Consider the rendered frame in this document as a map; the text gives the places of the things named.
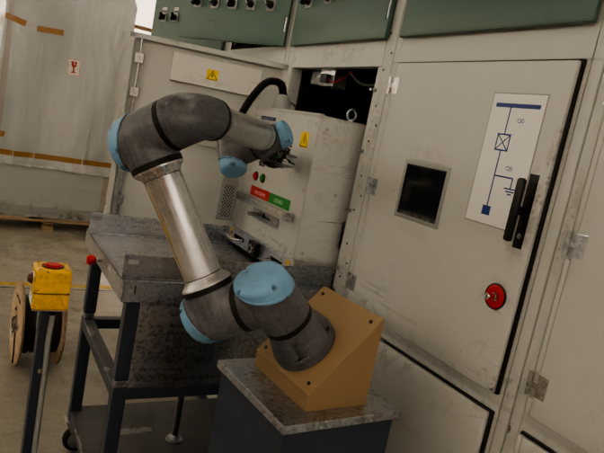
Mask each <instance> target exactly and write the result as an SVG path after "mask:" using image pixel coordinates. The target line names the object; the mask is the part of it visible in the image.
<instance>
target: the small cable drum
mask: <svg viewBox="0 0 604 453"><path fill-rule="evenodd" d="M29 295H30V292H29V294H25V288H24V284H23V281H22V280H18V282H17V284H16V286H15V290H14V293H13V302H12V308H11V316H10V329H9V350H10V359H11V362H12V365H13V366H17V364H18V363H19V360H20V357H21V354H22V353H26V352H27V351H28V352H30V353H33V349H34V342H35V335H36V328H37V327H36V321H37V314H38V311H31V304H30V300H29ZM66 333H67V311H66V312H57V313H56V317H55V324H54V331H53V337H52V344H51V351H50V360H51V362H52V363H53V364H58V363H59V361H60V359H61V357H62V353H63V350H64V346H65V340H66Z"/></svg>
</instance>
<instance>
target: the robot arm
mask: <svg viewBox="0 0 604 453"><path fill-rule="evenodd" d="M204 140H207V141H217V142H218V162H219V168H220V172H221V173H222V174H223V175H225V176H226V177H229V178H237V177H241V176H243V175H244V173H246V170H247V164H250V163H251V162H254V161H256V160H262V161H263V164H265V165H266V166H268V167H270V168H273V169H274V168H294V167H293V166H295V160H294V158H298V157H297V156H296V155H293V154H291V153H290V149H289V147H292V146H291V145H292V144H293V141H294V138H293V134H292V131H291V129H290V127H289V125H288V123H287V122H286V121H285V120H280V121H277V122H274V123H272V124H269V123H266V122H264V121H261V120H257V119H256V118H253V117H251V116H248V115H246V114H243V113H242V112H239V111H235V110H233V109H230V107H229V106H228V104H227V103H226V102H224V101H222V100H220V99H218V98H216V97H213V96H210V95H206V94H201V93H172V94H168V95H166V96H164V97H162V98H160V99H158V100H156V101H154V102H151V103H149V104H148V105H146V106H144V107H142V108H140V109H137V110H135V111H133V112H129V113H127V114H125V115H124V116H123V117H122V118H120V119H118V120H116V121H114V122H113V123H112V124H111V127H110V131H109V133H108V147H109V150H110V153H111V157H112V159H113V161H114V162H115V164H118V165H119V168H120V169H121V170H123V171H125V172H129V173H131V174H132V176H133V178H134V179H135V180H137V181H140V182H142V183H143V184H144V186H145V188H146V191H147V194H148V197H149V199H150V200H151V203H152V205H153V208H154V210H155V213H156V215H157V217H158V220H159V222H160V225H161V227H162V229H163V231H164V234H165V237H166V239H167V241H168V244H169V245H170V248H171V250H172V252H173V256H174V258H175V260H176V262H177V265H178V267H179V269H180V272H181V274H182V277H183V279H184V282H185V286H184V288H183V291H182V295H183V297H184V300H183V301H182V303H181V305H180V311H181V313H180V317H181V320H182V324H183V326H184V328H185V330H186V331H187V333H188V334H189V335H190V336H191V337H192V338H193V339H194V340H196V341H199V342H202V343H211V342H222V341H224V340H225V339H227V338H230V337H234V336H237V335H239V334H243V333H249V332H251V331H254V330H258V329H263V330H264V331H265V333H266V334H267V335H268V337H269V339H270V342H271V348H272V352H273V355H274V358H275V360H276V361H277V362H278V363H279V364H280V366H281V367H282V368H284V369H285V370H288V371H301V370H305V369H309V368H311V367H313V366H314V365H316V364H317V363H319V362H320V361H321V360H322V359H323V358H324V357H325V356H326V355H327V354H328V353H329V351H330V350H331V348H332V347H333V344H334V340H335V330H334V328H333V326H332V324H331V323H330V321H329V320H328V319H327V318H326V317H325V316H323V315H321V314H320V313H319V312H317V311H316V310H314V309H313V308H312V307H311V306H310V305H309V304H308V302H307V301H306V299H305V297H304V296H303V294H302V293H301V291H300V290H299V288H298V286H297V285H296V283H295V281H294V280H293V278H292V276H291V275H290V274H289V273H288V272H287V271H286V270H285V268H284V267H283V266H282V265H280V264H278V263H277V262H272V261H262V262H256V263H253V264H251V265H249V266H247V267H246V270H242V271H240V272H239V273H238V275H237V276H236V277H235V280H233V278H232V276H231V273H230V272H229V271H225V270H223V269H221V267H220V265H219V262H218V258H217V256H216V255H215V252H214V250H213V247H212V245H211V242H210V241H209V237H208V235H207V232H206V230H205V228H204V226H203V224H202V221H201V219H200V215H199V213H198V210H197V209H196V206H195V204H194V201H193V199H192V197H191V194H190V191H189V189H188V187H187V184H186V182H185V180H184V178H183V175H182V172H181V166H182V162H183V157H182V154H181V150H183V149H184V148H186V147H190V146H192V145H194V144H196V143H199V142H201V141H204ZM283 159H287V160H288V162H289V163H288V162H287V161H283Z"/></svg>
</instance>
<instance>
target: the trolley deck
mask: <svg viewBox="0 0 604 453"><path fill-rule="evenodd" d="M88 229H89V228H87V230H86V237H85V243H84V244H85V245H86V247H87V249H88V250H89V252H90V253H91V254H93V255H94V256H95V257H96V259H102V261H101V262H96V263H97V264H98V266H99V267H100V269H101V271H102V273H103V274H104V276H105V278H106V279H107V281H109V283H110V285H111V287H112V288H113V290H114V292H115V293H116V295H117V296H118V298H119V300H120V302H127V303H160V304H181V303H182V301H183V300H184V297H183V295H182V291H183V288H184V286H185V282H175V281H155V280H123V279H122V278H121V277H120V275H119V274H122V270H123V264H124V258H125V254H136V255H150V256H163V257H174V256H173V252H172V250H171V248H170V245H169V244H168V241H167V240H164V239H153V238H142V237H131V236H120V235H99V234H90V233H89V231H88ZM211 245H212V247H213V250H214V252H215V255H216V256H217V258H218V261H230V262H261V261H260V260H259V259H257V258H256V257H252V256H251V255H250V254H248V253H247V252H246V250H244V249H243V248H241V247H240V246H238V245H229V244H211ZM138 261H139V260H130V259H129V262H128V264H138ZM299 290H300V291H301V293H302V294H303V296H304V297H305V299H306V301H308V300H309V299H311V298H312V297H313V296H314V295H315V294H316V293H317V292H318V291H319V290H320V289H312V288H299Z"/></svg>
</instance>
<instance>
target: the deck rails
mask: <svg viewBox="0 0 604 453"><path fill-rule="evenodd" d="M93 216H95V217H102V220H93ZM202 224H203V223H202ZM203 226H204V228H205V230H206V232H207V235H208V237H209V241H210V242H211V243H212V244H229V245H237V244H235V243H233V242H232V241H230V240H229V239H227V236H226V235H225V233H228V230H229V226H221V225H212V224H203ZM88 231H89V233H90V234H99V235H120V236H131V237H142V238H153V239H164V240H167V239H166V237H165V234H164V231H163V229H162V227H161V225H160V222H159V220H158V218H142V217H132V216H123V215H114V214H105V213H96V212H91V216H90V223H89V229H88ZM129 259H130V260H139V261H138V264H128V262H129ZM218 262H219V265H220V267H221V269H223V270H225V271H229V272H230V273H231V276H232V278H233V280H235V277H236V276H237V275H238V273H239V272H240V271H242V270H246V267H247V266H249V265H251V264H253V263H255V262H230V261H218ZM281 265H282V264H281ZM282 266H283V267H284V268H285V270H286V271H287V272H288V273H289V274H290V275H291V276H292V278H293V280H294V281H295V283H296V285H297V286H298V288H312V289H321V288H322V287H324V286H326V287H327V288H329V289H330V288H331V283H332V278H333V271H334V269H333V268H322V267H309V266H296V265H282ZM119 275H120V277H121V278H122V279H123V280H155V281H175V282H184V279H183V277H182V274H181V272H180V269H179V267H178V265H177V262H176V260H175V258H174V257H163V256H150V255H136V254H125V258H124V264H123V270H122V274H119Z"/></svg>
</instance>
